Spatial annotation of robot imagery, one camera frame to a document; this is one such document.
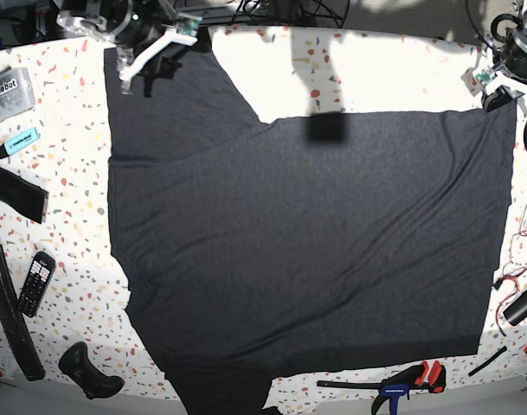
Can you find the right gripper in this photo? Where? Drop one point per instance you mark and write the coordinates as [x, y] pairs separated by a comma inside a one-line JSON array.
[[139, 52]]

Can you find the clear LeRobot parts box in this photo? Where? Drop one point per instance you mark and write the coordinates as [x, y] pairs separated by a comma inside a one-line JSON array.
[[16, 92]]

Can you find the dark grey T-shirt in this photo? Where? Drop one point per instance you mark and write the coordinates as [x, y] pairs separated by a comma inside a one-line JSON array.
[[336, 242]]

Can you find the black TV remote control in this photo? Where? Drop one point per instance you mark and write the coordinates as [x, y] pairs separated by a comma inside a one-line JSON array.
[[40, 272]]

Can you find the black blue bar clamp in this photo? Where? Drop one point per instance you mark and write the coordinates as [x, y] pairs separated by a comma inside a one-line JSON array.
[[419, 377]]

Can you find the small black rod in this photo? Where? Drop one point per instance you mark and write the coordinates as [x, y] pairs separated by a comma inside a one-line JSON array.
[[488, 362]]

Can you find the black game controller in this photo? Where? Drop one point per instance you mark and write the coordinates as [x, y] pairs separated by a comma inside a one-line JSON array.
[[75, 364]]

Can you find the turquoise highlighter pen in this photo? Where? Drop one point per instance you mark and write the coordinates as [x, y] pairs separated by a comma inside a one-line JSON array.
[[20, 141]]

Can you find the black folded cloth strip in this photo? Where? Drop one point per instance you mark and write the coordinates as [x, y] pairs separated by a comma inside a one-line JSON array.
[[26, 198]]

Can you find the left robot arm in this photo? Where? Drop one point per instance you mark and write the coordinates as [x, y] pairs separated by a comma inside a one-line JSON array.
[[505, 46]]

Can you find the long black tube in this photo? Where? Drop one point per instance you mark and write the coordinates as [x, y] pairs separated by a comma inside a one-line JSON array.
[[15, 328]]

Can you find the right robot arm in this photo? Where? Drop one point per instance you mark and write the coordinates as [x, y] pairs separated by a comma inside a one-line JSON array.
[[139, 30]]

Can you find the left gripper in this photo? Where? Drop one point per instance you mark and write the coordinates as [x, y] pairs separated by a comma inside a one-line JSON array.
[[496, 88]]

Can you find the black cylinder right edge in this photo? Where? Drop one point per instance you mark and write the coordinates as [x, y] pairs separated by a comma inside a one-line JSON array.
[[516, 312]]

